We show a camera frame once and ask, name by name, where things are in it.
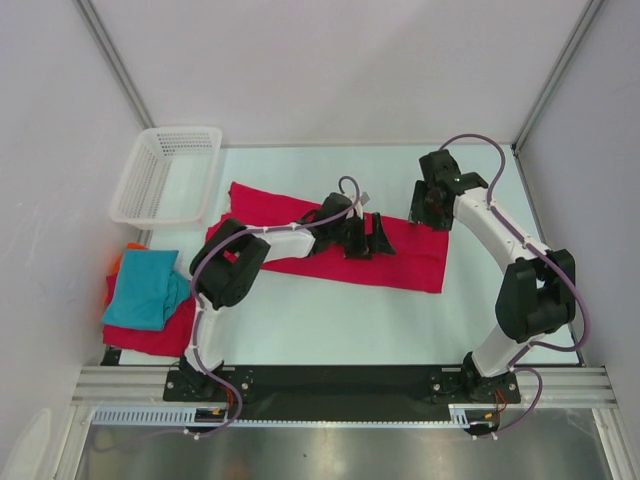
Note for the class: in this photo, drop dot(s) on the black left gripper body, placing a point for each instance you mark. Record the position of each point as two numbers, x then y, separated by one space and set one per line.
337 233

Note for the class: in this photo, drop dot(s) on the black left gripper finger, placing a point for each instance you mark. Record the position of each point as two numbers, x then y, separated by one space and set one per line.
379 242
356 246

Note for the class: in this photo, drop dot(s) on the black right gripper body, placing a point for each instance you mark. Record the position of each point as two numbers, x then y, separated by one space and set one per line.
423 209

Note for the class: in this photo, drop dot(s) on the crimson red t shirt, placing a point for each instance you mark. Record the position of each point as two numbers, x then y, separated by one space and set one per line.
419 262

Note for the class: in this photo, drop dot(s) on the white perforated plastic basket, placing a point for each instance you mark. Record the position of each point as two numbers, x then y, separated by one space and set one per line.
168 179

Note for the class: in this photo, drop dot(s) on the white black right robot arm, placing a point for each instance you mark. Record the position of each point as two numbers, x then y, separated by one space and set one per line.
535 298

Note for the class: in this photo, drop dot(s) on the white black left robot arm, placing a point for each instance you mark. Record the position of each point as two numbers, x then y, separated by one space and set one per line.
226 267

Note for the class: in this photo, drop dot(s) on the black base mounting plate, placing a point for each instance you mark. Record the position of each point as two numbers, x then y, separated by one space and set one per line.
351 393

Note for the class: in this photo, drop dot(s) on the red folded t shirt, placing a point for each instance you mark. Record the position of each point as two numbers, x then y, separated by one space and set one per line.
171 341

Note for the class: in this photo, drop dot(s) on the teal folded t shirt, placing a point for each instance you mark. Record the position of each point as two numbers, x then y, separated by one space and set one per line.
148 291

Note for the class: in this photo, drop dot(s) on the orange folded t shirt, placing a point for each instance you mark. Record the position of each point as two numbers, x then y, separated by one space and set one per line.
111 277

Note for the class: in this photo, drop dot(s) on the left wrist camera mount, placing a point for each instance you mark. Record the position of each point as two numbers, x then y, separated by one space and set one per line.
358 209

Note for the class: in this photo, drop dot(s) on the white slotted cable duct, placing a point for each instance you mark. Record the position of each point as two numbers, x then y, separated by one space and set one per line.
192 417

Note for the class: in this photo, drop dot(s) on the aluminium frame rail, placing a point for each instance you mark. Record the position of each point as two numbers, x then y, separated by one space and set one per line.
570 388

